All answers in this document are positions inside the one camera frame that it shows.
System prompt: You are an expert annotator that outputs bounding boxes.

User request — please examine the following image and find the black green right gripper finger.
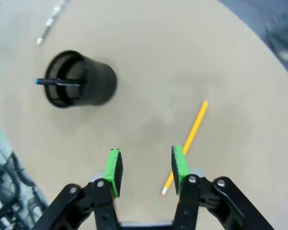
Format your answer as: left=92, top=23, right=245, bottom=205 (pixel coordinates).
left=32, top=148, right=124, bottom=230
left=171, top=145, right=276, bottom=230

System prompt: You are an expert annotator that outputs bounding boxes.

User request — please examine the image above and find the silver white pen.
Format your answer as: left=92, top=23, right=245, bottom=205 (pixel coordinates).
left=36, top=0, right=68, bottom=46

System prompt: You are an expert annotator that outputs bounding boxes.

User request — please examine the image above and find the black pen with blue cap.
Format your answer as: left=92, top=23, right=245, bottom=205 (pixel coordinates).
left=35, top=78, right=82, bottom=87

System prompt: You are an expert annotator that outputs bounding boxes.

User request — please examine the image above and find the black mesh pen holder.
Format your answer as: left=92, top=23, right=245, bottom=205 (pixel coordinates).
left=44, top=49, right=118, bottom=109

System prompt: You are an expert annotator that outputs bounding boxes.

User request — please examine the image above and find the yellow pencil with eraser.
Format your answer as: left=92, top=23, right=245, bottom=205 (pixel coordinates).
left=161, top=100, right=209, bottom=196

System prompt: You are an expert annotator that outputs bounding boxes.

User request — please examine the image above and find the black cable bundle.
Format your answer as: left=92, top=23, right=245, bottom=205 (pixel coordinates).
left=0, top=134, right=50, bottom=230

